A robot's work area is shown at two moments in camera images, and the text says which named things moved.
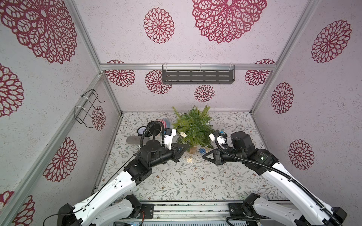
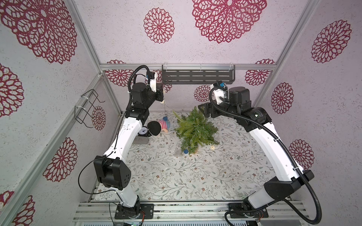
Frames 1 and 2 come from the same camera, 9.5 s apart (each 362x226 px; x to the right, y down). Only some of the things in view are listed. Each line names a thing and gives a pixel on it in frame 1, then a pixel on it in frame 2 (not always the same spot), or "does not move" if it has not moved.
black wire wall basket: (82, 112) does not move
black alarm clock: (140, 130) does not move
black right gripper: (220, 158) -> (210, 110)
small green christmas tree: (193, 128) does not move
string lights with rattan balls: (201, 151) -> (165, 118)
